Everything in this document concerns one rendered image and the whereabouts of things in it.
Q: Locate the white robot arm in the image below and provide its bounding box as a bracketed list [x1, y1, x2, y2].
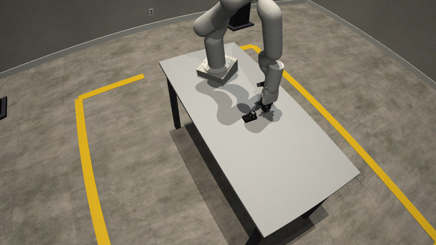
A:
[193, 0, 284, 92]

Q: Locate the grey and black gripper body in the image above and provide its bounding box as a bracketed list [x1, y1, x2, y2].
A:
[260, 87, 279, 105]

